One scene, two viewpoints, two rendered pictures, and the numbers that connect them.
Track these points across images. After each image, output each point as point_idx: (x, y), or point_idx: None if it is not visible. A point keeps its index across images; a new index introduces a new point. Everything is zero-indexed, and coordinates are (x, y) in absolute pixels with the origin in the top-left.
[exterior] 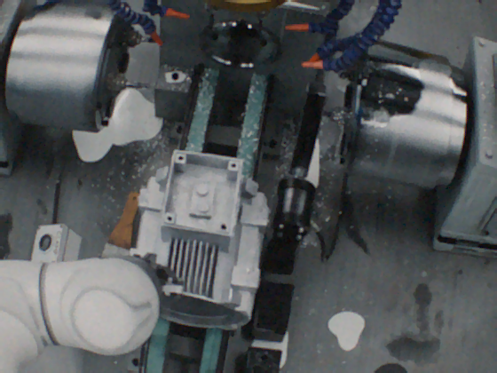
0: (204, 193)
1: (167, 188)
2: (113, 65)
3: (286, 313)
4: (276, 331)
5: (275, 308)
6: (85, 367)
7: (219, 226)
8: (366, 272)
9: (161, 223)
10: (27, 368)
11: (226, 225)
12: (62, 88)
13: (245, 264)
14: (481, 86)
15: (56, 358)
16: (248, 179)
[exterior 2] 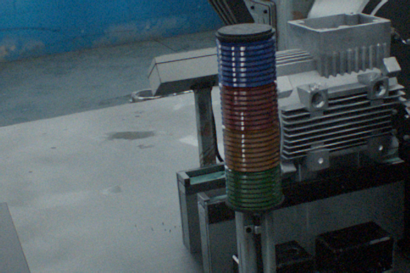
0: (341, 27)
1: (320, 16)
2: (399, 30)
3: (357, 243)
4: (330, 245)
5: (354, 236)
6: (171, 214)
7: (321, 28)
8: None
9: (289, 21)
10: (131, 194)
11: (326, 29)
12: (340, 6)
13: None
14: None
15: (161, 201)
16: (392, 57)
